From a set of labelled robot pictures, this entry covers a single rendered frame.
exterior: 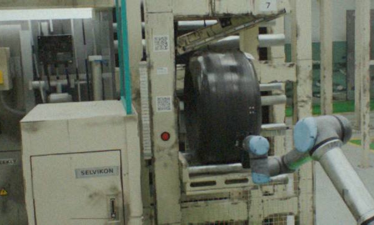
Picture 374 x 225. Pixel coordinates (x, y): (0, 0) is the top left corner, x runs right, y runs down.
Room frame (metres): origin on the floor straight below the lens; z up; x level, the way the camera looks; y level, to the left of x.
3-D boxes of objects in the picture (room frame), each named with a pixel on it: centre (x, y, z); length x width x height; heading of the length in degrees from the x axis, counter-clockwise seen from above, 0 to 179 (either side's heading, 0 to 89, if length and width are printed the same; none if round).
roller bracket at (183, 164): (2.66, 0.05, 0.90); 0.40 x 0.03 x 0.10; 9
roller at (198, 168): (2.55, -0.15, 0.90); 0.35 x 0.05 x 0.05; 99
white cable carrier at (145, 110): (2.59, 0.20, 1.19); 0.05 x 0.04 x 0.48; 9
